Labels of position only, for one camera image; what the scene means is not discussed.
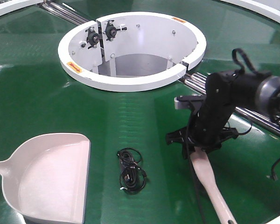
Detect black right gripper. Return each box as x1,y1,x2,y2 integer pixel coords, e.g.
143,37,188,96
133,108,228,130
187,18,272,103
166,118,238,159

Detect pink hand broom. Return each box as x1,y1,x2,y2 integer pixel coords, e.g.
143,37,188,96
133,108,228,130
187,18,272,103
190,147,237,224

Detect pink plastic dustpan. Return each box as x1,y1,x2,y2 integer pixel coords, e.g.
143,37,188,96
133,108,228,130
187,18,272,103
0,133,91,224

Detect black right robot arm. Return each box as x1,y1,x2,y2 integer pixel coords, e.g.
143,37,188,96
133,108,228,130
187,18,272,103
166,70,280,158

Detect near steel roller set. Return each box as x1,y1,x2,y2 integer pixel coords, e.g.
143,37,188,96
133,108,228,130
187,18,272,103
179,72,280,137

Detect steel roller set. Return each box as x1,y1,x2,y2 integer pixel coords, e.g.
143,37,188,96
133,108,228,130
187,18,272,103
179,72,280,137
38,0,90,26

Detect orange sticker rear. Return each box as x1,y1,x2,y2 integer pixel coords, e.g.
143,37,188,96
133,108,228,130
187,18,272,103
172,17,186,23

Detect white outer rim right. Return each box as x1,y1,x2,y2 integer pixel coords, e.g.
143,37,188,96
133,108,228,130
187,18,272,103
222,0,280,24

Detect white rim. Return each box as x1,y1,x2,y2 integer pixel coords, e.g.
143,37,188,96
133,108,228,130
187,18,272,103
222,0,280,24
0,0,44,16

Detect yellow arrow sticker front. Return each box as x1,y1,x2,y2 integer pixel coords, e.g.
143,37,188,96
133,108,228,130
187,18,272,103
67,62,83,73

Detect far steel roller set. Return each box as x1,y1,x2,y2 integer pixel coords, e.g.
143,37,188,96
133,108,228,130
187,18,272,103
38,0,90,26

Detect white outer rim left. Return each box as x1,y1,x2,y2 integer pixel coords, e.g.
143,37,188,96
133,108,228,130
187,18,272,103
0,0,44,16

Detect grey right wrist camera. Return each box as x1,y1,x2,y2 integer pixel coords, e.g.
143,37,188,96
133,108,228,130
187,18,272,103
174,95,205,110

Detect white inner conveyor ring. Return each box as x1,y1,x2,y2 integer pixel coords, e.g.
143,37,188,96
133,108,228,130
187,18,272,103
57,12,207,92

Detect right black bearing mount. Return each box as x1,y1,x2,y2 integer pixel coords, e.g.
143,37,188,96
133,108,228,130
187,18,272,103
103,20,127,41

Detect black bearing mount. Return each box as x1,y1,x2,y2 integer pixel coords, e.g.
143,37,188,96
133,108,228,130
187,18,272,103
103,20,127,41
86,27,99,49

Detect left black bearing mount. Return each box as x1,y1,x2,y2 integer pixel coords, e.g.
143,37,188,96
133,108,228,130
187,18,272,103
86,27,99,49

